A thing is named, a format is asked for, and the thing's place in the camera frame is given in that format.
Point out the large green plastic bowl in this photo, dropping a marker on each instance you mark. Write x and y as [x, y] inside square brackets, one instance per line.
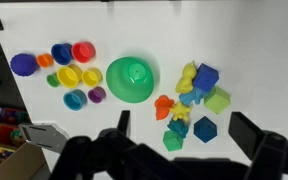
[130, 80]

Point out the small green plastic cup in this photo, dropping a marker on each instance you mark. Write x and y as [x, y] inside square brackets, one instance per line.
[52, 80]

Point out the yellow rubber animal toy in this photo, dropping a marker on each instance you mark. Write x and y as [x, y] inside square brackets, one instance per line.
[186, 79]

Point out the orange rubber toy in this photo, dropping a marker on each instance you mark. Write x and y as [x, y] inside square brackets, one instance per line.
[162, 106]

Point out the light blue plastic cup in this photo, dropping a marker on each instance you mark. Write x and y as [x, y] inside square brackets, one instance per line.
[73, 100]

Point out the orange plastic cup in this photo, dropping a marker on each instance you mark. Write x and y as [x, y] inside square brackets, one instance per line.
[44, 60]

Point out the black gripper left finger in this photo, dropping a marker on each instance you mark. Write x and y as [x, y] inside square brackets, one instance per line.
[124, 121]

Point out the dark blue rubber cube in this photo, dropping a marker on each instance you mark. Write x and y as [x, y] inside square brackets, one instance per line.
[205, 129]

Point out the light green rubber cube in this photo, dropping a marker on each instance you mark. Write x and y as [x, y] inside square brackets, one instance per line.
[217, 100]

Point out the yellow rubber star toy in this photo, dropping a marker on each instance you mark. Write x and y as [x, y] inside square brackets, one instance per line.
[180, 111]

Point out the large yellow plastic cup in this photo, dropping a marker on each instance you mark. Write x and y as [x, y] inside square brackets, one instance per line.
[68, 77]

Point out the light blue rubber animal toy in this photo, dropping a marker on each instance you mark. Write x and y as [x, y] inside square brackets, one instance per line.
[190, 97]

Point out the wooden toy storage shelf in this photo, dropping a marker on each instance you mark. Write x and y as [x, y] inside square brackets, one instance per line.
[7, 163]

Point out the teal rubber animal toy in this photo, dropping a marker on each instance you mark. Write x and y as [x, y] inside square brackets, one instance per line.
[178, 128]

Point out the purple scalloped plastic lid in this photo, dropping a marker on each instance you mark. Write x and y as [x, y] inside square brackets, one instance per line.
[24, 65]

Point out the red plastic cup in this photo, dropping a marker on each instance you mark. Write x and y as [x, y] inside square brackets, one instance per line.
[82, 52]

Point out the purple plastic cup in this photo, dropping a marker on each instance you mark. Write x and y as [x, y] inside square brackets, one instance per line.
[96, 95]

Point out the small yellow plastic cup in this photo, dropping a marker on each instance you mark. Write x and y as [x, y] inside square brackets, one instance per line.
[91, 77]

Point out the dark blue plastic cup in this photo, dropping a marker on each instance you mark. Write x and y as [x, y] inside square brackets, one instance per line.
[61, 54]

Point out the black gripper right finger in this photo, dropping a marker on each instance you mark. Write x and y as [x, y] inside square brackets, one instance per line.
[245, 131]

